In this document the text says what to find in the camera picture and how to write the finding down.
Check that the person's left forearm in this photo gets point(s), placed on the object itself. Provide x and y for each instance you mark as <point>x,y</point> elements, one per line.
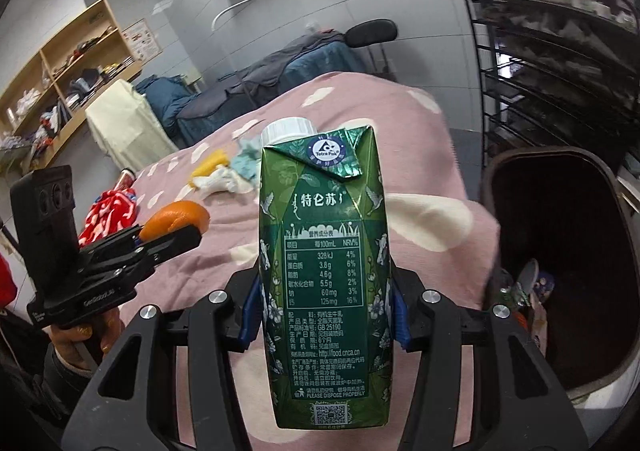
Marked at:
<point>30,381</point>

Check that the green milk carton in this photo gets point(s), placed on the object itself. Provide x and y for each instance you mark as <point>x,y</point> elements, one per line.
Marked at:
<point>320,281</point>

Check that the small white tissue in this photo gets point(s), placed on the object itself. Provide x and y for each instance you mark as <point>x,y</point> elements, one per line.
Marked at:
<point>225,182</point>

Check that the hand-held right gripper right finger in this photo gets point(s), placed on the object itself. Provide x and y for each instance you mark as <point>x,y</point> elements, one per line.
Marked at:
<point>400,313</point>

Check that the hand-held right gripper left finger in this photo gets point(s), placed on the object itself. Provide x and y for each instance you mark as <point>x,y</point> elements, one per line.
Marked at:
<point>252,303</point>

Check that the pink polka dot blanket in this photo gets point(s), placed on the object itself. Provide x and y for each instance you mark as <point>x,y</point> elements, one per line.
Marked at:
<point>375,106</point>

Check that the blue massage bed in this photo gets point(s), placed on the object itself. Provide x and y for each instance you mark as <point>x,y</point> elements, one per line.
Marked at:
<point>250,76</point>

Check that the black trash bin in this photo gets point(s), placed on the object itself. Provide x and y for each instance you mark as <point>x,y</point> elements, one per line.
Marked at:
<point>560,211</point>

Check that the cream towel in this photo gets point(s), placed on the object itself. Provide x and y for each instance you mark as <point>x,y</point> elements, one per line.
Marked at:
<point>130,121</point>

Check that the wooden wall cabinet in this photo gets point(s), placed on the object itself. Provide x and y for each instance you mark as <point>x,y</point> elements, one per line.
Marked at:
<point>65,81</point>

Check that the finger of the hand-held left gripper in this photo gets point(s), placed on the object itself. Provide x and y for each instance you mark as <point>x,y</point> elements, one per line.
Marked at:
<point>107,243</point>
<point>170,242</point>

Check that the black stool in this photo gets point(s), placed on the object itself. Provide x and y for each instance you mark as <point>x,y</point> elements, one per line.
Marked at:
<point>372,33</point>

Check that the wall poster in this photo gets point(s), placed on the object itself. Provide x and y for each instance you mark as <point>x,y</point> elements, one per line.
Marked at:
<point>142,38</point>

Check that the red patterned cloth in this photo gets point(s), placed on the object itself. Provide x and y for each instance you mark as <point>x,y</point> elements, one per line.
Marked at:
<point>112,216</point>

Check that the orange peel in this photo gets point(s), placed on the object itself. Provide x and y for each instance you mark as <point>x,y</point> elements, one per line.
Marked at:
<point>175,217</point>

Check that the person's left hand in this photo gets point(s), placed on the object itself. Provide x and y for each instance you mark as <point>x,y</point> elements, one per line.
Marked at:
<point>85,336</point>

